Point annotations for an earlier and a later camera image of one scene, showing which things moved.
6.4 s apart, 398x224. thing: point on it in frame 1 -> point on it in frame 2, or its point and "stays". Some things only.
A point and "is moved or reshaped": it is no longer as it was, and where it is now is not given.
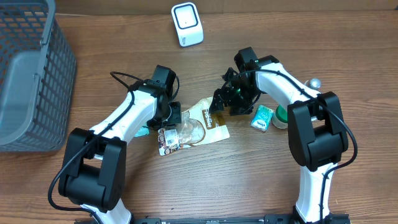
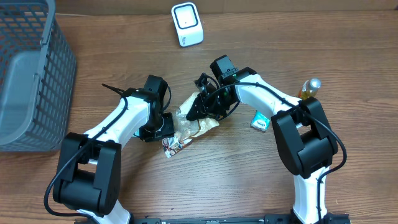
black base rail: [268, 219] stays
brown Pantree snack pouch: [198, 126] is moved or reshaped
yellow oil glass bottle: [314, 83] stays
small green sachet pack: [262, 117] stays
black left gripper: [177, 118] -> [169, 132]
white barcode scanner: [189, 23] stays
